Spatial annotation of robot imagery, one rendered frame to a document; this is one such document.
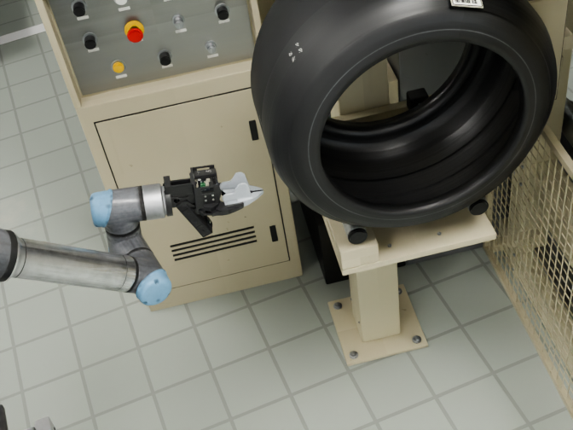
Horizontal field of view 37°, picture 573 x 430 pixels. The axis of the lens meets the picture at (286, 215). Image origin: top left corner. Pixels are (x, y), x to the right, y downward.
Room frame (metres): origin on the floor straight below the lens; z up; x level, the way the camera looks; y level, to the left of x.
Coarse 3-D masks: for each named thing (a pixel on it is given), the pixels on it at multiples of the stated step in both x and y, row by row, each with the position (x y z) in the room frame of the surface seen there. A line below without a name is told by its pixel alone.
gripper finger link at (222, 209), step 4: (220, 204) 1.34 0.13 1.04; (224, 204) 1.34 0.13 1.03; (232, 204) 1.34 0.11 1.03; (236, 204) 1.34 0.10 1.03; (240, 204) 1.34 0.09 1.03; (216, 208) 1.33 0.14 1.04; (220, 208) 1.33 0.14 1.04; (224, 208) 1.33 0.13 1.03; (228, 208) 1.33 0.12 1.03; (232, 208) 1.33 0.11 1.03; (236, 208) 1.33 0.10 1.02; (240, 208) 1.33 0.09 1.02; (212, 212) 1.32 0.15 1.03; (216, 212) 1.32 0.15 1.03; (220, 212) 1.32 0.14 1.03; (224, 212) 1.32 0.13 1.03; (228, 212) 1.32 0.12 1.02; (232, 212) 1.32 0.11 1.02; (212, 216) 1.32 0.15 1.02
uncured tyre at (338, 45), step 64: (320, 0) 1.39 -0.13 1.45; (384, 0) 1.31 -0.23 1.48; (448, 0) 1.30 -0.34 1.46; (512, 0) 1.33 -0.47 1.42; (256, 64) 1.45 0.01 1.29; (320, 64) 1.28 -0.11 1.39; (512, 64) 1.28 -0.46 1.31; (320, 128) 1.25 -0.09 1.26; (384, 128) 1.56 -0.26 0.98; (448, 128) 1.54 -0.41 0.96; (512, 128) 1.41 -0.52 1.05; (320, 192) 1.26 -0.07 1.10; (384, 192) 1.41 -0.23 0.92; (448, 192) 1.30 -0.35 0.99
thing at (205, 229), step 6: (186, 204) 1.34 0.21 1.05; (180, 210) 1.34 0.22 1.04; (186, 210) 1.34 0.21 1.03; (192, 210) 1.34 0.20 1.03; (186, 216) 1.34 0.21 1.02; (192, 216) 1.34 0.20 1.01; (198, 216) 1.34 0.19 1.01; (204, 216) 1.37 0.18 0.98; (192, 222) 1.34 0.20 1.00; (198, 222) 1.34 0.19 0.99; (204, 222) 1.35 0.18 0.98; (210, 222) 1.36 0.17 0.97; (198, 228) 1.34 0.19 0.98; (204, 228) 1.34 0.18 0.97; (210, 228) 1.35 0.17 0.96; (204, 234) 1.34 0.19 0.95; (210, 234) 1.34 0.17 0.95
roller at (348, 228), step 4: (344, 224) 1.34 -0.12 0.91; (348, 224) 1.33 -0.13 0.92; (344, 228) 1.33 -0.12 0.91; (348, 228) 1.32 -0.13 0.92; (352, 228) 1.31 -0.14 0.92; (356, 228) 1.31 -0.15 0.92; (360, 228) 1.31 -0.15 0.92; (364, 228) 1.31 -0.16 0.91; (348, 232) 1.31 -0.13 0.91; (352, 232) 1.30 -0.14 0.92; (356, 232) 1.30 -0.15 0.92; (360, 232) 1.30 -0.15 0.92; (364, 232) 1.30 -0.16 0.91; (348, 236) 1.30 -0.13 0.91; (352, 236) 1.30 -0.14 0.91; (356, 236) 1.30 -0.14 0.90; (360, 236) 1.30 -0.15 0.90; (364, 236) 1.30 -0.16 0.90; (352, 240) 1.30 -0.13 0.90; (356, 240) 1.30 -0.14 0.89; (360, 240) 1.30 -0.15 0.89; (364, 240) 1.30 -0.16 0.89
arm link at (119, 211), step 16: (96, 192) 1.36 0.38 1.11; (112, 192) 1.35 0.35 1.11; (128, 192) 1.35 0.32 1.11; (96, 208) 1.32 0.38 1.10; (112, 208) 1.32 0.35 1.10; (128, 208) 1.32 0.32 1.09; (144, 208) 1.32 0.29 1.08; (96, 224) 1.31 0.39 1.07; (112, 224) 1.31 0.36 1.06; (128, 224) 1.31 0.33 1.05
